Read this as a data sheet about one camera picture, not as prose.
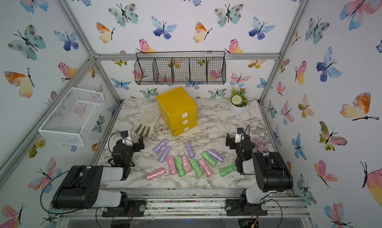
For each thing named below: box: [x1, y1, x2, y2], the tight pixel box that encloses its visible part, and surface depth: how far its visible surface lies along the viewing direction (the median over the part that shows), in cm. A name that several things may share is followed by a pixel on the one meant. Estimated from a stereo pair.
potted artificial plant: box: [230, 87, 249, 115], surface depth 106 cm
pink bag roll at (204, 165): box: [198, 158, 213, 178], surface depth 88 cm
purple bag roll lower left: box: [159, 145, 172, 163], surface depth 93 cm
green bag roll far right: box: [219, 164, 237, 178], surface depth 86 cm
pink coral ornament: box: [254, 137, 270, 153], surface depth 86 cm
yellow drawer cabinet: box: [156, 86, 198, 137], surface depth 93 cm
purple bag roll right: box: [207, 150, 224, 163], surface depth 91 cm
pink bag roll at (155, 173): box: [146, 167, 167, 182], surface depth 84 cm
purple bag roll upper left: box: [153, 138, 169, 154], surface depth 96 cm
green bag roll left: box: [175, 155, 187, 178], surface depth 87 cm
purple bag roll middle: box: [185, 141, 196, 159], surface depth 95 cm
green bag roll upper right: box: [201, 151, 218, 168], surface depth 90 cm
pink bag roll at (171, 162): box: [166, 155, 178, 176], surface depth 88 cm
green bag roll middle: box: [190, 158, 204, 179], surface depth 86 cm
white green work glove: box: [129, 108, 161, 142], surface depth 107 cm
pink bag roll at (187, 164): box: [182, 154, 193, 174], surface depth 88 cm
